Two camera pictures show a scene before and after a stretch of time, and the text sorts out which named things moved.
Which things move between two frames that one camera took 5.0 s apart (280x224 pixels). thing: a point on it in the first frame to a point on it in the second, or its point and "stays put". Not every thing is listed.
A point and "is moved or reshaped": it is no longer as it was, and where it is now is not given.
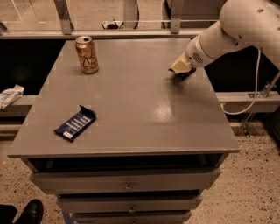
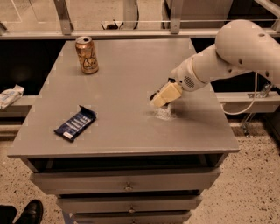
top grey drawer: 125,181 stays put
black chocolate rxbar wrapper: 183,75 is moved or reshaped
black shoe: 32,213 stays put
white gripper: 193,56 to 183,74
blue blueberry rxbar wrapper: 73,127 stays put
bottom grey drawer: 174,217 stays put
